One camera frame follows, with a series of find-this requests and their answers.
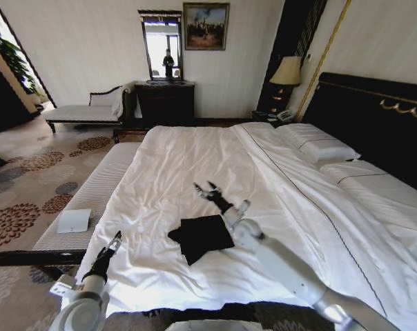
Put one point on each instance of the dark framed wall mirror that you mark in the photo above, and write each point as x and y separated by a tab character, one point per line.
158	38

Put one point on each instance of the white chaise longue dark frame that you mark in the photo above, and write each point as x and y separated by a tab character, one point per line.
80	112

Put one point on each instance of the white striped bed bench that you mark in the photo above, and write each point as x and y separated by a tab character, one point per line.
91	189

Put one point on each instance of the dark patterned bed base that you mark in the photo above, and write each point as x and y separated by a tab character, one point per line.
143	317

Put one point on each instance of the white robot front shell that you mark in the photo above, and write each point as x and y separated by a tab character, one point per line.
208	326

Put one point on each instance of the black headboard with gold trim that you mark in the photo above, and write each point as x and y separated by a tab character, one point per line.
364	117

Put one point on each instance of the gold framed painting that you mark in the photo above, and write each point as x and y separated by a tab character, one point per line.
205	27

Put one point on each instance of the white pillow with dark piping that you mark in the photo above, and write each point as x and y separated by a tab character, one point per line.
315	141
381	188

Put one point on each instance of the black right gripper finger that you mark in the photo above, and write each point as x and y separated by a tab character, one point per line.
201	191
214	188

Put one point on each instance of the black folded garment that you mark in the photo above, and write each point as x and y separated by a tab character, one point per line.
205	238

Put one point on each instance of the dark wood wall panel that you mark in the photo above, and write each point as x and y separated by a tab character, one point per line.
291	27

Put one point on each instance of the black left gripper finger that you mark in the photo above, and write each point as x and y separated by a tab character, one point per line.
116	247
112	241

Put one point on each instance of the table lamp beige shade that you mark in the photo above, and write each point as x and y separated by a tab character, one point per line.
286	70

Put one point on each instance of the gold wall trim strip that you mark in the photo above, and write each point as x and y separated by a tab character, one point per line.
332	36

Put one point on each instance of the dark wooden nightstand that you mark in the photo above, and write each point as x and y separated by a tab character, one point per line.
262	116

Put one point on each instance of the dark wooden wardrobe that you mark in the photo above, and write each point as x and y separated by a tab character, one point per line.
5	103

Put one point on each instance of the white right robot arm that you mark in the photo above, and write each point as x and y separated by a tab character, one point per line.
284	262

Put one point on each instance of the person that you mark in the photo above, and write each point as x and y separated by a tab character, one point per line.
167	63

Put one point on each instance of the white bed duvet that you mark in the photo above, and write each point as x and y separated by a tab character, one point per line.
177	162

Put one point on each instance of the white desk telephone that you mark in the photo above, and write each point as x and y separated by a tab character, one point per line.
285	115

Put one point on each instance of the green leafy plant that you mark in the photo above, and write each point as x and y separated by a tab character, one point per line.
8	51

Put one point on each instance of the dark wooden dresser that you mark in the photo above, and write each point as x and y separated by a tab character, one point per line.
165	103

